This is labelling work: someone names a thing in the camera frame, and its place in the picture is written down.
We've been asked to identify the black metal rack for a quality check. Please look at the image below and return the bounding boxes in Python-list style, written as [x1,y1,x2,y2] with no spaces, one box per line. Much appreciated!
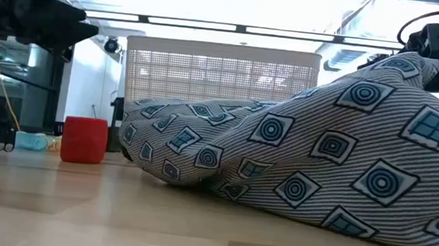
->
[0,34,76,134]

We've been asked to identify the black round room camera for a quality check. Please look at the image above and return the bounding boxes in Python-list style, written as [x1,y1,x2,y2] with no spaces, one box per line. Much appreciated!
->
[103,36,121,56]

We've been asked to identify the white plastic woven basket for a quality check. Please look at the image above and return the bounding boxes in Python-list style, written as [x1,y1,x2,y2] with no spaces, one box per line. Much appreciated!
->
[120,33,323,119]

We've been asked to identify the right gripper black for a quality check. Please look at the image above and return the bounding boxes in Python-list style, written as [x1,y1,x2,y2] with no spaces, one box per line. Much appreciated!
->
[357,16,439,79]

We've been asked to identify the yellow extension cable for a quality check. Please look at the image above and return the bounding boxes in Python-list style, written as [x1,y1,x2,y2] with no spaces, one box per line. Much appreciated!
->
[0,36,29,131]

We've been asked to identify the grey patterned hospital gown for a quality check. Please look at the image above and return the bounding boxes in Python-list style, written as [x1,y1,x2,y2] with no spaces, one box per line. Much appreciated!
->
[109,25,439,246]

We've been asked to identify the red bandage roll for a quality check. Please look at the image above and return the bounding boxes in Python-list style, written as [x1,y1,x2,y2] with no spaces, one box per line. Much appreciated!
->
[58,115,110,167]

